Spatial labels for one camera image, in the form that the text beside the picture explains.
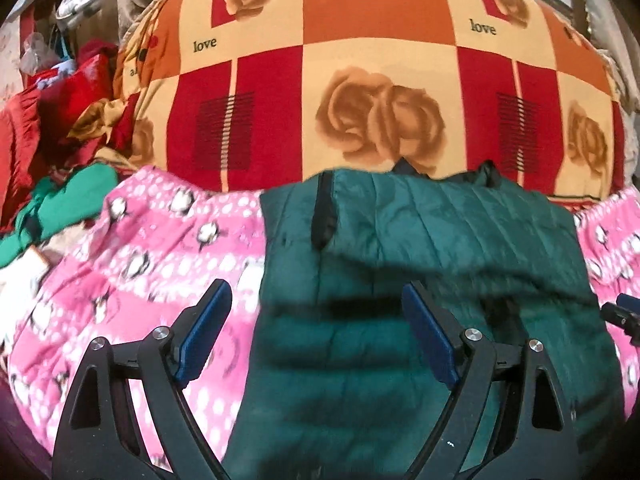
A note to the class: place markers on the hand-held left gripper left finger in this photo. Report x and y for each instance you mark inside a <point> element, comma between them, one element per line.
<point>202,332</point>

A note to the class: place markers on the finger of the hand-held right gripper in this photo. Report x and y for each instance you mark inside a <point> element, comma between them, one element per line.
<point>625,316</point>

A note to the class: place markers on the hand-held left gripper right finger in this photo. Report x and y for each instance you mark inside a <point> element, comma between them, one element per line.
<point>431,332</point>

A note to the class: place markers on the dark green quilted jacket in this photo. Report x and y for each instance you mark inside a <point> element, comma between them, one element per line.
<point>400,240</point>

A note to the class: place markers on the pink penguin print blanket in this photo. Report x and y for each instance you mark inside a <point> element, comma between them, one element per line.
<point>140,270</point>

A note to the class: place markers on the white glove with orange cuff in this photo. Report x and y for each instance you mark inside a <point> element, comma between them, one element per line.
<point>22,272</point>

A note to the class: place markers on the bright green cloth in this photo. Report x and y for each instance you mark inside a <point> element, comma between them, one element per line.
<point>65,200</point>

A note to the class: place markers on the gold satin cloth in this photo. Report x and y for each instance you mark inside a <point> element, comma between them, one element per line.
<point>102,115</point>

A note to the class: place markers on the red cloth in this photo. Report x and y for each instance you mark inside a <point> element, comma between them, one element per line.
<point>45,120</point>

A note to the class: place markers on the rose print checked blanket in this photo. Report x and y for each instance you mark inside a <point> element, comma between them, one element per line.
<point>380,25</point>

